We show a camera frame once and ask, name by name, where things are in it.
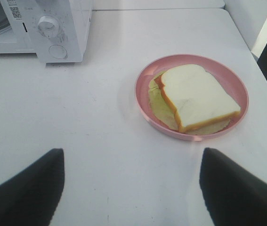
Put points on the white microwave oven body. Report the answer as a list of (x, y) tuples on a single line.
[(74, 17)]

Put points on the sandwich with lettuce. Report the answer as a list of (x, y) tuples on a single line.
[(189, 100)]

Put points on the white timer knob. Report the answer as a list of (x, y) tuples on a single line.
[(48, 27)]

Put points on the pink round plate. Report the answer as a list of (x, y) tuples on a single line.
[(230, 82)]

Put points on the round white door button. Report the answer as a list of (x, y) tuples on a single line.
[(58, 51)]

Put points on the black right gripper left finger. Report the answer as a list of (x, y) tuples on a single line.
[(31, 197)]

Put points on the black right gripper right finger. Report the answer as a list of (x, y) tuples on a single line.
[(232, 195)]

